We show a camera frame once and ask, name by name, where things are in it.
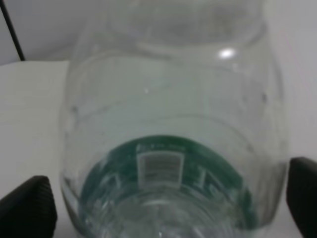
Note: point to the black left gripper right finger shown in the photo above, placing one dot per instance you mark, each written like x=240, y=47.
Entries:
x=301, y=195

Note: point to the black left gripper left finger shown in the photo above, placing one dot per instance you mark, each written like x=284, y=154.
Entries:
x=29, y=211

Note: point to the clear plastic bottle green label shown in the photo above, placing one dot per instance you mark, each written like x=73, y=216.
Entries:
x=173, y=122

